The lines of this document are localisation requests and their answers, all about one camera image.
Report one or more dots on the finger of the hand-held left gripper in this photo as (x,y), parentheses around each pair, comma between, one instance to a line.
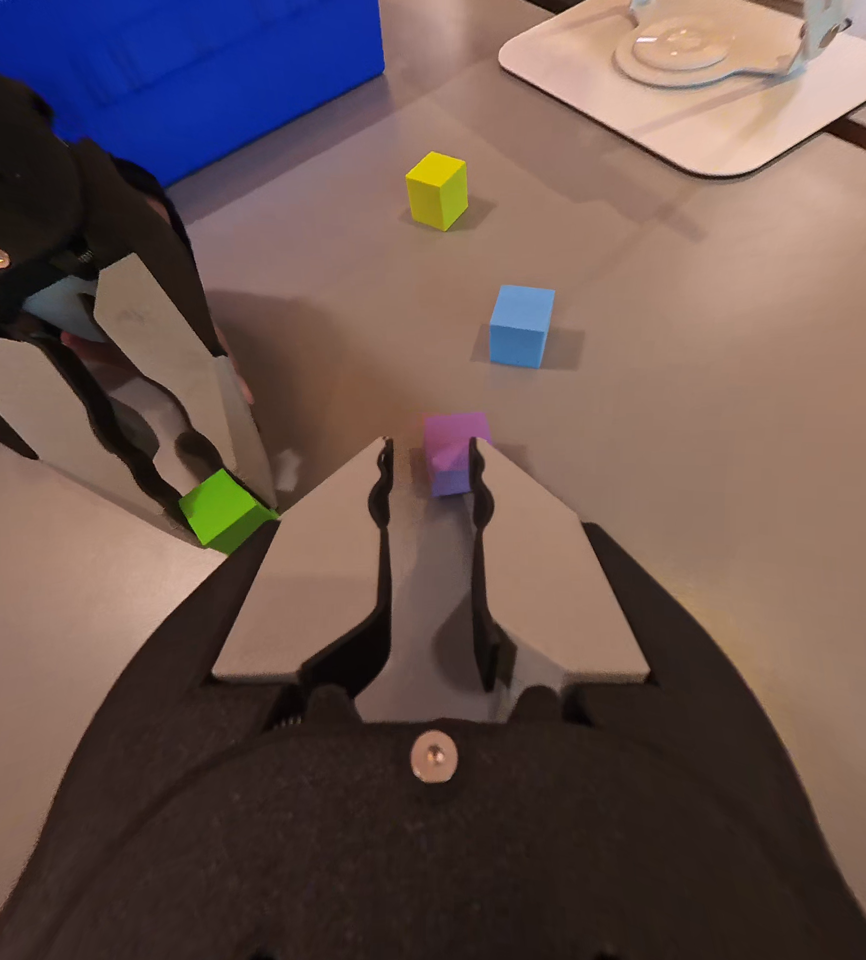
(155,330)
(20,397)

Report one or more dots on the blue foam cube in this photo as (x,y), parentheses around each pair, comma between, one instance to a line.
(519,326)

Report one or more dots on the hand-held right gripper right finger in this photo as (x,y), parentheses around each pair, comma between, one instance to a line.
(553,592)

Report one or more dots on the person's left hand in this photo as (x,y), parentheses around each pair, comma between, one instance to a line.
(91,352)

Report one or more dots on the blue plastic bin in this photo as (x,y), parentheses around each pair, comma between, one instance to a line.
(215,90)

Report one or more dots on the green foam cube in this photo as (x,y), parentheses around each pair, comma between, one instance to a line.
(222,514)

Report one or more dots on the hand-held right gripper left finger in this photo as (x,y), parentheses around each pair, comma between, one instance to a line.
(313,592)

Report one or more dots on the white document stand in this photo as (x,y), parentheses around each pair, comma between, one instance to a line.
(703,142)

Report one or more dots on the purple foam cube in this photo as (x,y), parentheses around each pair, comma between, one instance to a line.
(451,442)

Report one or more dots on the yellow foam cube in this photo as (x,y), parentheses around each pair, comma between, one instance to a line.
(433,191)

